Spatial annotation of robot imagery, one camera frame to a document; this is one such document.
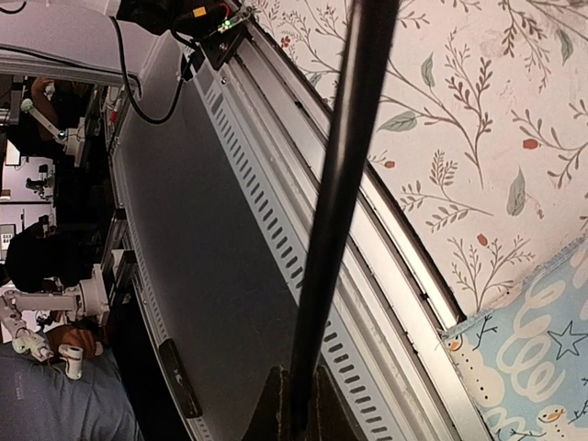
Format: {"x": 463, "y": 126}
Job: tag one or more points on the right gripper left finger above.
{"x": 271, "y": 418}

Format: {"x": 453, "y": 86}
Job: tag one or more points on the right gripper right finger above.
{"x": 329, "y": 418}

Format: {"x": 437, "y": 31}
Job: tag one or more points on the black tent pole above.
{"x": 367, "y": 47}

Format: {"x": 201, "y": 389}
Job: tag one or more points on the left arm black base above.
{"x": 216, "y": 28}

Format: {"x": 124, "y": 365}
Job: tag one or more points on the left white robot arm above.
{"x": 72, "y": 40}

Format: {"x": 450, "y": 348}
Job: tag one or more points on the blue snowman pattern mat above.
{"x": 524, "y": 360}

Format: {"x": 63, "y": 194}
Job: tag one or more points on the person in grey shirt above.
{"x": 77, "y": 393}

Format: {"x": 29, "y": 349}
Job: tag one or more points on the aluminium front rail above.
{"x": 285, "y": 293}

